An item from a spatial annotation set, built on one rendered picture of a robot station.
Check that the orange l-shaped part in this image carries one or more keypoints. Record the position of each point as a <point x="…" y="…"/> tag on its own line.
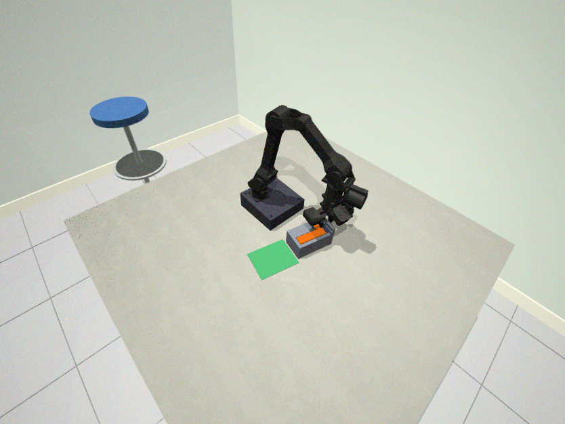
<point x="318" y="231"/>

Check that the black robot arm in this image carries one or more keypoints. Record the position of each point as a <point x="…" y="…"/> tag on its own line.
<point x="337" y="167"/>

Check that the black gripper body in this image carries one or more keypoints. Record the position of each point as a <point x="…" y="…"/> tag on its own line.
<point x="314" y="217"/>

